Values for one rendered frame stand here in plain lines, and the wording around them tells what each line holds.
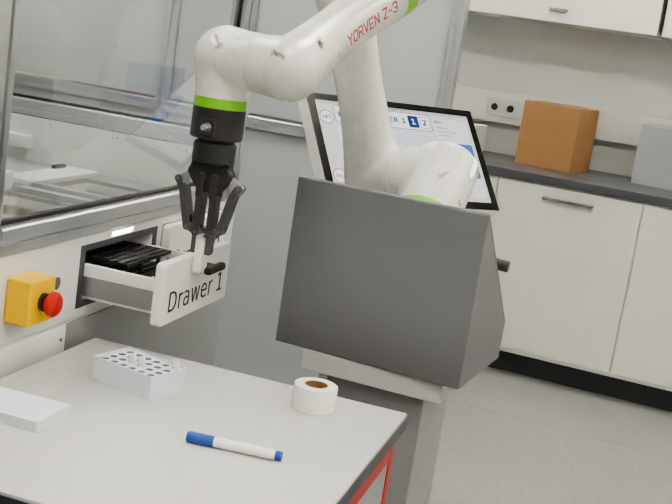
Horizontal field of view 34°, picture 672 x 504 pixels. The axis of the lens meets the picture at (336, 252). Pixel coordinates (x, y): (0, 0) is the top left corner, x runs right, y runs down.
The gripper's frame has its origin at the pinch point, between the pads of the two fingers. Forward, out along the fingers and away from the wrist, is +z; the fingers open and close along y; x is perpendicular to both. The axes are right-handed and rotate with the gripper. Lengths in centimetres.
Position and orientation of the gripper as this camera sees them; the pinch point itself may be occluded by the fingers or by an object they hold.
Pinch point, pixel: (201, 253)
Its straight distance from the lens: 194.2
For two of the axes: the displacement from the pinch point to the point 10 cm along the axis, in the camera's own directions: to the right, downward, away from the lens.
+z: -1.5, 9.7, 1.9
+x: 2.9, -1.4, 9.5
